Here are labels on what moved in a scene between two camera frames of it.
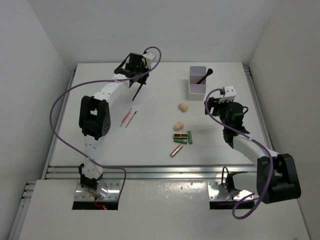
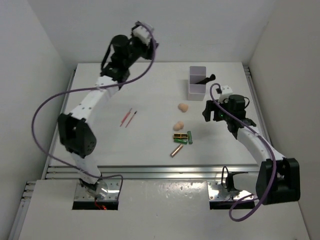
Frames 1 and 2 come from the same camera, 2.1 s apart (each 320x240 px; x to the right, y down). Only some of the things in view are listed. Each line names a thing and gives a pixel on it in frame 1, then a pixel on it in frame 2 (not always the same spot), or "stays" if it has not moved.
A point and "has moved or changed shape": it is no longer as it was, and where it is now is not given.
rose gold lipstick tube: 176,150 stays
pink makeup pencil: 125,117 stays
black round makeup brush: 137,92 -> 212,77
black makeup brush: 209,72 has moved or changed shape
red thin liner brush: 130,119 stays
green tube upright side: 190,137 stays
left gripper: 143,65 -> 148,50
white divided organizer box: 197,92 stays
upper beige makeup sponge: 184,107 stays
